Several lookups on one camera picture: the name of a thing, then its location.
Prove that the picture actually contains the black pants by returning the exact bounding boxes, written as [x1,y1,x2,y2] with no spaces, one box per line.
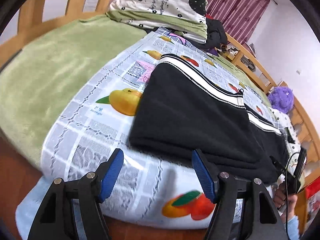
[129,54,289,184]

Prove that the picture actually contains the right hand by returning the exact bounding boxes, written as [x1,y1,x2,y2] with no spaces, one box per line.
[273,182,298,223]

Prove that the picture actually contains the white patterned pillow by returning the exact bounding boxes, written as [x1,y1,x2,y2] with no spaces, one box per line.
[267,107,301,168]

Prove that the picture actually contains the light blue right sleeve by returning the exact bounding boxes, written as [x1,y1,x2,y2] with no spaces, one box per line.
[287,215,300,240]

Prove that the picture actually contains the fruit print plaid sheet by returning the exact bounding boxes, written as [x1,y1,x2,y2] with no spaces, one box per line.
[16,27,271,239]

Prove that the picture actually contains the purple plush toy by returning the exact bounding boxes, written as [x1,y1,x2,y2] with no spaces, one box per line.
[267,86,294,114]

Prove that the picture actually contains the green blanket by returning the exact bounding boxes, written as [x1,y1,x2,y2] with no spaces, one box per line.
[1,16,270,170]

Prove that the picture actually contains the black clothes pile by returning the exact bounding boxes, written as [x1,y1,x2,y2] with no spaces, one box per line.
[191,18,228,51]

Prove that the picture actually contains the folded white green quilt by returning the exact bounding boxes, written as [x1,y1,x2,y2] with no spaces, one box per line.
[107,0,207,44]

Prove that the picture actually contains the maroon curtain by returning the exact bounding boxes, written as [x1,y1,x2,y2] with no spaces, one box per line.
[207,0,271,44]

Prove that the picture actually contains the wooden bed frame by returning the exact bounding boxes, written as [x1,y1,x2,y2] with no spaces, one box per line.
[0,0,320,235]

